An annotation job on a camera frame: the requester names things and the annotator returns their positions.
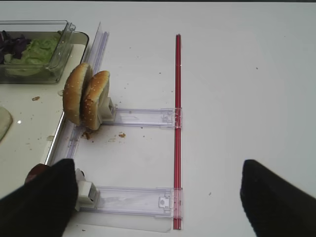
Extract right red rail strip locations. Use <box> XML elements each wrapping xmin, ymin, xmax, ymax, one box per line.
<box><xmin>173</xmin><ymin>34</ymin><xmax>182</xmax><ymax>230</ymax></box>

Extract white metal serving tray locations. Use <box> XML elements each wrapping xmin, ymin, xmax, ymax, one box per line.
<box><xmin>0</xmin><ymin>32</ymin><xmax>89</xmax><ymax>168</ymax></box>

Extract sesame top bun, inner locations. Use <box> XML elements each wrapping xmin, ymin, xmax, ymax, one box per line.
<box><xmin>81</xmin><ymin>71</ymin><xmax>110</xmax><ymax>130</ymax></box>

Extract green lettuce leaves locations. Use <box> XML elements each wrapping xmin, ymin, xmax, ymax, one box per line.
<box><xmin>0</xmin><ymin>32</ymin><xmax>61</xmax><ymax>77</ymax></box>

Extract white patty pusher block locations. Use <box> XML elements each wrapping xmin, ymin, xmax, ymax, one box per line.
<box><xmin>75</xmin><ymin>168</ymin><xmax>100</xmax><ymax>211</ymax></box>

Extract clear bun pusher track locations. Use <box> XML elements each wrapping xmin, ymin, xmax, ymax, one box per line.
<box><xmin>102</xmin><ymin>108</ymin><xmax>182</xmax><ymax>129</ymax></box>

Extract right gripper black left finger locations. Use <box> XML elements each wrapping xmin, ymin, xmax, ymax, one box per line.
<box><xmin>0</xmin><ymin>158</ymin><xmax>78</xmax><ymax>237</ymax></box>

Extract clear patty pusher track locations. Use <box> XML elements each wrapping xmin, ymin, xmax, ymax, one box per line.
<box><xmin>75</xmin><ymin>186</ymin><xmax>183</xmax><ymax>219</ymax></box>

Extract clear plastic salad container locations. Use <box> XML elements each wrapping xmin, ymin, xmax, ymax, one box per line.
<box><xmin>0</xmin><ymin>20</ymin><xmax>76</xmax><ymax>84</ymax></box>

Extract sesame top bun, outer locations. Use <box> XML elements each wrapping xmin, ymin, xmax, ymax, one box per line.
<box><xmin>63</xmin><ymin>63</ymin><xmax>92</xmax><ymax>125</ymax></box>

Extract sesame bun, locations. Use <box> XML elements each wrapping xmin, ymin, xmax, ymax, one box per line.
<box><xmin>81</xmin><ymin>71</ymin><xmax>110</xmax><ymax>130</ymax></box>
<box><xmin>63</xmin><ymin>63</ymin><xmax>92</xmax><ymax>125</ymax></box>

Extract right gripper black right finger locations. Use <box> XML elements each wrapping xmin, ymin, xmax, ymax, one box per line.
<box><xmin>240</xmin><ymin>159</ymin><xmax>316</xmax><ymax>237</ymax></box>

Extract purple cabbage shreds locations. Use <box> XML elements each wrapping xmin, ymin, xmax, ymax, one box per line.
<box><xmin>0</xmin><ymin>31</ymin><xmax>32</xmax><ymax>64</ymax></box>

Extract brown meat patties stack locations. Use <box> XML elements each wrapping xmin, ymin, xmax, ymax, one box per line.
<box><xmin>25</xmin><ymin>163</ymin><xmax>50</xmax><ymax>184</ymax></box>

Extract white bun pusher block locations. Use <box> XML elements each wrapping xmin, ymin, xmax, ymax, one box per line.
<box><xmin>98</xmin><ymin>97</ymin><xmax>116</xmax><ymax>123</ymax></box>

